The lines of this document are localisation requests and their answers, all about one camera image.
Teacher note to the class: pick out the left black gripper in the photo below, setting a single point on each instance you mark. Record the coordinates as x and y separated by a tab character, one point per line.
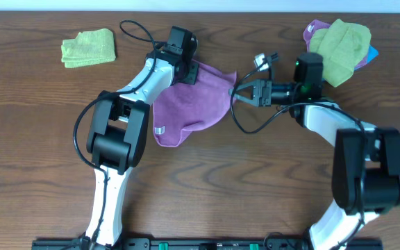
192	73

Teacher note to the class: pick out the crumpled olive green cloth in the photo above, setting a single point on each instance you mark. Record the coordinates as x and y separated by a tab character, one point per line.
343	45

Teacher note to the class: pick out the purple microfibre cloth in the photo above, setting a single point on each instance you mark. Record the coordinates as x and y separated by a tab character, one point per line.
183	109

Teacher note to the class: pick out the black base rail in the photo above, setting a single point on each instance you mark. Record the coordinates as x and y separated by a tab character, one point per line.
207	244

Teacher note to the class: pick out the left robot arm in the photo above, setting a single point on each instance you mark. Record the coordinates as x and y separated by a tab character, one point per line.
118	131

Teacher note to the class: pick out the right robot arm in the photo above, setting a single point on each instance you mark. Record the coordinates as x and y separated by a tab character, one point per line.
365	180

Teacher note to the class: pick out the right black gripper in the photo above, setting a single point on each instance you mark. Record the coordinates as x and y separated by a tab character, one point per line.
261	88

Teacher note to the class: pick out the folded light green cloth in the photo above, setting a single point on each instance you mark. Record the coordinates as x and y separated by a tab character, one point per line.
89	48

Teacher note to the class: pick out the blue cloth under pile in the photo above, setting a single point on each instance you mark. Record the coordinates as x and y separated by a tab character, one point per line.
371	54

